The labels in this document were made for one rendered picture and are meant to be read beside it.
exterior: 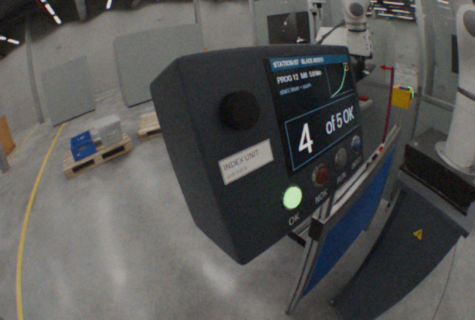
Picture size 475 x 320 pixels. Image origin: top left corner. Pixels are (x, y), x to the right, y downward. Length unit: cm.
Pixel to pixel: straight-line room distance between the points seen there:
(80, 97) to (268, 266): 717
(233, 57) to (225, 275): 135
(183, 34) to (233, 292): 621
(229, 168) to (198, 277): 132
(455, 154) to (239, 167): 58
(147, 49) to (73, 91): 300
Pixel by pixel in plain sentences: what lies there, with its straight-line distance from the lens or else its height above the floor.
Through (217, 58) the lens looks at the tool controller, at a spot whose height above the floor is 125.
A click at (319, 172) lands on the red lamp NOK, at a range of 24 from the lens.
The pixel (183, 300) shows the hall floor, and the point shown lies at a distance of 141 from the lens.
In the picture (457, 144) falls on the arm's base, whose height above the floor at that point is 107.
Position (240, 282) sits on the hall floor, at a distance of 139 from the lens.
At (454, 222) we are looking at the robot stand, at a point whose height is 92.
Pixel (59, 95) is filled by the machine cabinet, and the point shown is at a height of 93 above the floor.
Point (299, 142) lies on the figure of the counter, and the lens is 21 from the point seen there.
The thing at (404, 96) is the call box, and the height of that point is 104.
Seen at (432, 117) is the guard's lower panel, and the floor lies 87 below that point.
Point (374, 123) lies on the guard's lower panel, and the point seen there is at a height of 68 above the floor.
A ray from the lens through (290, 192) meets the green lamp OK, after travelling 20.
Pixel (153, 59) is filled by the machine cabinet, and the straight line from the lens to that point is 618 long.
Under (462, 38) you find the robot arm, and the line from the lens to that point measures 58.
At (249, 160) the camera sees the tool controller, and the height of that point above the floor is 117.
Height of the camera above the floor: 126
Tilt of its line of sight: 26 degrees down
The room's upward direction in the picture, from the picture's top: 6 degrees counter-clockwise
